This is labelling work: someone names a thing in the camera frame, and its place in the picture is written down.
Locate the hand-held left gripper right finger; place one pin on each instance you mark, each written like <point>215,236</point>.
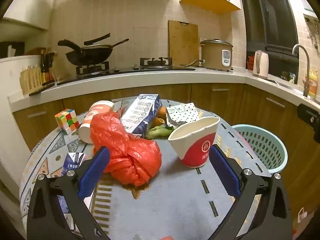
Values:
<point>225,172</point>

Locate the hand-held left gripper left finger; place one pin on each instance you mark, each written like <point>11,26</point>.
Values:
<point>95,170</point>

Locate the squashed red white paper cup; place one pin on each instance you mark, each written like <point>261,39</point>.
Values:
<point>197,150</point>

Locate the red plastic bag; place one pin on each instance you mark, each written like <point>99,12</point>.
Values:
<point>135,155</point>

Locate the light blue plastic basket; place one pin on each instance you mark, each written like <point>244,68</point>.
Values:
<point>262,150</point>

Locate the orange paper cup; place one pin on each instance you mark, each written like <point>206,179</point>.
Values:
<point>97,111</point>

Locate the small blue white milk carton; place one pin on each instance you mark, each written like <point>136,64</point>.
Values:
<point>75,158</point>

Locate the yellow dish soap bottle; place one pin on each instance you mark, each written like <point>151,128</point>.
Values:
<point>312,85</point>

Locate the steel kitchen faucet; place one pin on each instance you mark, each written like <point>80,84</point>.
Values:
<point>307,75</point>

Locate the white mug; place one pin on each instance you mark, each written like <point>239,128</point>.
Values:
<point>291,78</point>

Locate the patterned grey blue table mat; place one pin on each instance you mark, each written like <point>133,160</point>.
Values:
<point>175,192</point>

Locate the colourful puzzle cube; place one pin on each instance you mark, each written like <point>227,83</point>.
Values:
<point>66,120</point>

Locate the white electric kettle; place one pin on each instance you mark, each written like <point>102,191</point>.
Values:
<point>260,65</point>

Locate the polka dot paper bag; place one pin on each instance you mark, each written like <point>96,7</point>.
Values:
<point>182,113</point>

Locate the green vegetable leaf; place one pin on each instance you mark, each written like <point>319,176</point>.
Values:
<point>157,132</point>

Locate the large blue white milk carton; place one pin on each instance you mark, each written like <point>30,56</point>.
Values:
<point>142,112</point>

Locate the wooden base cabinet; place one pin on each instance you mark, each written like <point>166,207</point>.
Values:
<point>212,97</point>

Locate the red container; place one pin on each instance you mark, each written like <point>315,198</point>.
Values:
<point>250,63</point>

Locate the dark kitchen window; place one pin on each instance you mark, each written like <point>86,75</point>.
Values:
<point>272,25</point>

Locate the black gas stove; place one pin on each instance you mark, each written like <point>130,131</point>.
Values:
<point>120,71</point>

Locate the dark sauce bottle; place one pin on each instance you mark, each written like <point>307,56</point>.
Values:
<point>44,70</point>
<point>52,70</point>

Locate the black wok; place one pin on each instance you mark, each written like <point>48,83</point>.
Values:
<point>87,57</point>

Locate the white appliance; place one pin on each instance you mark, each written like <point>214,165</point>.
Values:
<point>12,92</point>

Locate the beige rice cooker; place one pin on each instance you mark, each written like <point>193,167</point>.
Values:
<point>212,55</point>

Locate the black pan with lid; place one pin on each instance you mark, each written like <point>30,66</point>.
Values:
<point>100,46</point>

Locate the wooden cutting board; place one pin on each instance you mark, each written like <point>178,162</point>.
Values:
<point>182,42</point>

